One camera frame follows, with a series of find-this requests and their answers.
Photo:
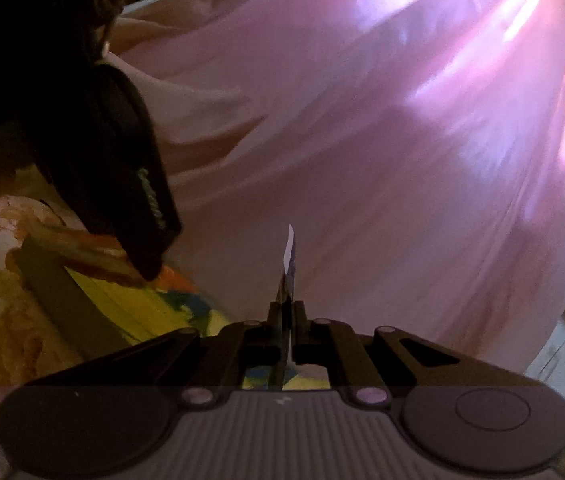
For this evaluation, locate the grey shallow cardboard box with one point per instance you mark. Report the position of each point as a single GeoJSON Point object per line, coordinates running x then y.
{"type": "Point", "coordinates": [47, 290]}

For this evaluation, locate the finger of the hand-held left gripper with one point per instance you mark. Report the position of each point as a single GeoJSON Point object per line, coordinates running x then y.
{"type": "Point", "coordinates": [148, 266]}

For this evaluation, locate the blue patterned snack packet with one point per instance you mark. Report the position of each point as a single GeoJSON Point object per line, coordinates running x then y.
{"type": "Point", "coordinates": [187, 294]}

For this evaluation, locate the thin foil snack packet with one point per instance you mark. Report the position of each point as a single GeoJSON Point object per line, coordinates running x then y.
{"type": "Point", "coordinates": [290, 255]}

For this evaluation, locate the pink curtain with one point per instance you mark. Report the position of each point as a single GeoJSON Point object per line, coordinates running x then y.
{"type": "Point", "coordinates": [362, 160]}

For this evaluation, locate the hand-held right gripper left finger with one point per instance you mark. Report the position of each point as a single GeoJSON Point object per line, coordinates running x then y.
{"type": "Point", "coordinates": [275, 330]}

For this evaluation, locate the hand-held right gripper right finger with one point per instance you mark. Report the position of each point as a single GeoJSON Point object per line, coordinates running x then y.
{"type": "Point", "coordinates": [300, 330]}

